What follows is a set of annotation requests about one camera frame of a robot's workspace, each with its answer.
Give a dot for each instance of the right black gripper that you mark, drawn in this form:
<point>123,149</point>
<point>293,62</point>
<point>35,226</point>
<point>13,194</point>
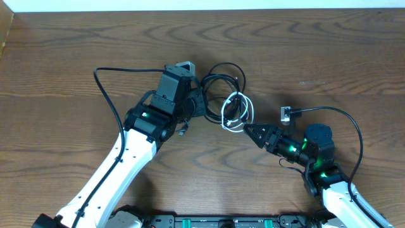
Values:
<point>271,130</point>

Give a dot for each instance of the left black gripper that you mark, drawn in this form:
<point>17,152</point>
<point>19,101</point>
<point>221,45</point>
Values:
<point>203,111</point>

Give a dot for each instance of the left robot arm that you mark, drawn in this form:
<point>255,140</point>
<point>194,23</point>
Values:
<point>151,122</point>

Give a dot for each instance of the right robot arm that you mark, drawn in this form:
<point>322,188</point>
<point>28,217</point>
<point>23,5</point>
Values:
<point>343,206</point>

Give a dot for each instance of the wooden side panel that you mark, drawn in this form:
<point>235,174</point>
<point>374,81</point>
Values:
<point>6,20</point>

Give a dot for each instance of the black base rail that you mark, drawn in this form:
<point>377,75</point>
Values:
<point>288,220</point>

